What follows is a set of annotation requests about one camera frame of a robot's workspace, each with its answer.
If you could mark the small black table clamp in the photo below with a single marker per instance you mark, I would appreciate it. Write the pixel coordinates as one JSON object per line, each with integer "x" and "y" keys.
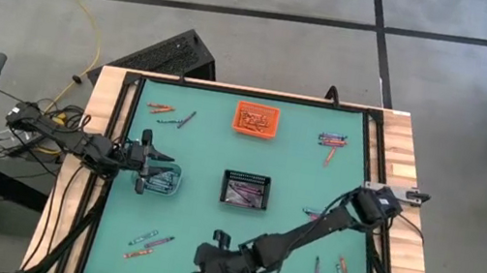
{"x": 180, "y": 77}

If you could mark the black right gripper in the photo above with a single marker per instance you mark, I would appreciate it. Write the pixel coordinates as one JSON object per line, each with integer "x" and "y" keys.
{"x": 218, "y": 265}

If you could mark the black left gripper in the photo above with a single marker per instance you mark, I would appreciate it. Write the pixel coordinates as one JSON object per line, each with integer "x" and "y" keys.
{"x": 137, "y": 159}

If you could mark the black plastic basket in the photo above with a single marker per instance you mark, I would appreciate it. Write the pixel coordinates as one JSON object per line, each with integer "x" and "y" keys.
{"x": 224, "y": 187}

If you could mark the teal plastic bin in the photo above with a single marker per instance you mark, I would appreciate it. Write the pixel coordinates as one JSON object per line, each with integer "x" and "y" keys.
{"x": 178, "y": 180}

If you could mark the black table border frame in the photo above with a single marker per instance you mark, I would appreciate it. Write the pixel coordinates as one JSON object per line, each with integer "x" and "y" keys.
{"x": 255, "y": 93}

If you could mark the orange plastic basket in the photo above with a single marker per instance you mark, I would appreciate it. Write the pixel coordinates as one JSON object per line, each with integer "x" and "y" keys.
{"x": 239, "y": 106}

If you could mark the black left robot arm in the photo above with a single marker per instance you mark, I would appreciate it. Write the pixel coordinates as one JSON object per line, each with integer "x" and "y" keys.
{"x": 67, "y": 138}

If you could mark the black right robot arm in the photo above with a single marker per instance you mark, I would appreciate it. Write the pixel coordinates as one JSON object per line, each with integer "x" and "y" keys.
{"x": 323, "y": 222}

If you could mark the black computer tower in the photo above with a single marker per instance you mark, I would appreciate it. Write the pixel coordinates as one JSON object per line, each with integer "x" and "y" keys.
{"x": 163, "y": 53}

